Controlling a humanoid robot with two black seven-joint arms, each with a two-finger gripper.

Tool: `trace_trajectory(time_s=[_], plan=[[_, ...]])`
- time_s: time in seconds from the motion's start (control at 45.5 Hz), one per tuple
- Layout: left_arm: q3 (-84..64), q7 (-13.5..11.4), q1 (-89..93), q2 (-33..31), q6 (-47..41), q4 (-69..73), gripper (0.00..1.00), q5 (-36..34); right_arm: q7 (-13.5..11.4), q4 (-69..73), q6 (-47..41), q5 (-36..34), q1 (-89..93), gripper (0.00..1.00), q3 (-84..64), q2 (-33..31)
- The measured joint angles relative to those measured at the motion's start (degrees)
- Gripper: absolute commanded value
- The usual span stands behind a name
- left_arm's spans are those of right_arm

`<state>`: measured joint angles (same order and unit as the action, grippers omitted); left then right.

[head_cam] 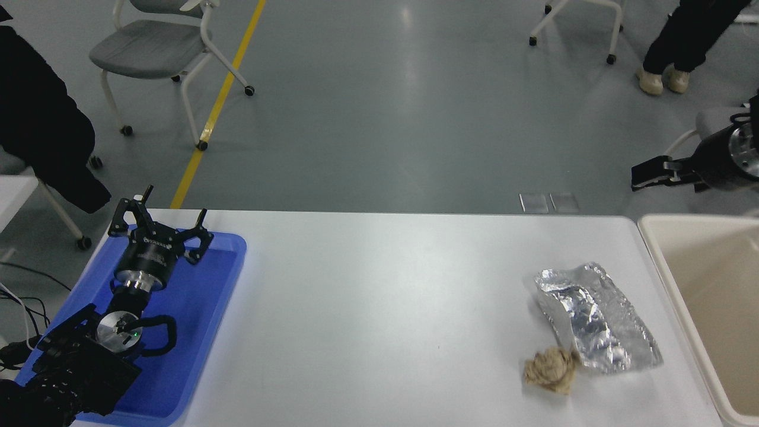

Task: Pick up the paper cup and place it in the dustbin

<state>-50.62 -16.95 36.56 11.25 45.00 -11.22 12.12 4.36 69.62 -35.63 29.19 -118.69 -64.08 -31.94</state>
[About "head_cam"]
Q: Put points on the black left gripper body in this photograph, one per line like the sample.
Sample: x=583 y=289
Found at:
x=149 y=256

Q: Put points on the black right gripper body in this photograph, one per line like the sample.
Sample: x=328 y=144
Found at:
x=711 y=163

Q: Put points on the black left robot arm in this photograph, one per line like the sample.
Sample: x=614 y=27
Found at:
x=71 y=367

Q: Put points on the blue plastic tray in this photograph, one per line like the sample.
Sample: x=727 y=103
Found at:
x=201 y=308

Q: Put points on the white-legged chair with castors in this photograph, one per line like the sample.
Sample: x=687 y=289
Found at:
x=59 y=210

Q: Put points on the silver floor plate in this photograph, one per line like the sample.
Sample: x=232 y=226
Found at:
x=564 y=201
x=533 y=202

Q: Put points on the person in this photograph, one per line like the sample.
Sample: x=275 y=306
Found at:
x=41 y=118
x=688 y=35

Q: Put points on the large pale bin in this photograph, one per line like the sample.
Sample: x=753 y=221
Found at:
x=717 y=296

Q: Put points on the small white table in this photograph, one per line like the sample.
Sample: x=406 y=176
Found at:
x=12 y=196

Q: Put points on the crumpled silver foil tray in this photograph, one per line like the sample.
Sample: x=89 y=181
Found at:
x=599 y=320

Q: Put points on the white desk base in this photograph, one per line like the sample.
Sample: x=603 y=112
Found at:
x=747 y=19

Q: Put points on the crumpled tan paper ball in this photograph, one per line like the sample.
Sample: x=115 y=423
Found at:
x=551 y=369

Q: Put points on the white chair frame with castors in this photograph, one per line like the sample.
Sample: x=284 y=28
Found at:
x=611 y=29

